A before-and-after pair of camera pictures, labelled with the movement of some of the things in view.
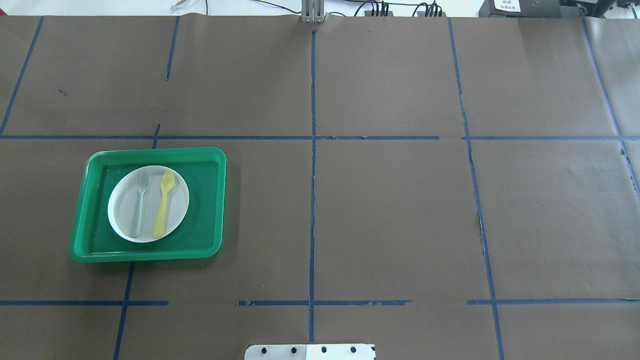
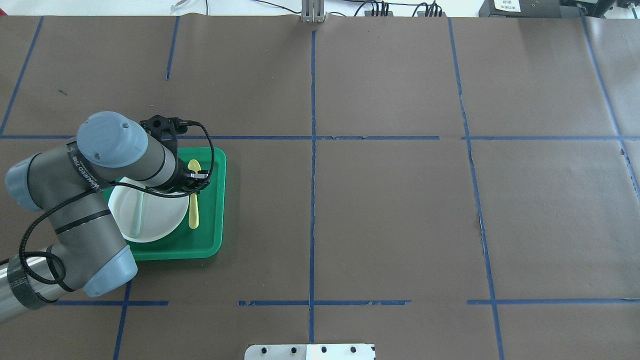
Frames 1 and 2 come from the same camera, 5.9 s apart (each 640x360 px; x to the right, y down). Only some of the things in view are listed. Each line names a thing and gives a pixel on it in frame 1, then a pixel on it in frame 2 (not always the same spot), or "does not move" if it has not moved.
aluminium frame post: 313,11 does not move
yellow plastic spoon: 166,185 to 195,166
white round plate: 148,204 does not move
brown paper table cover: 447,188 does not move
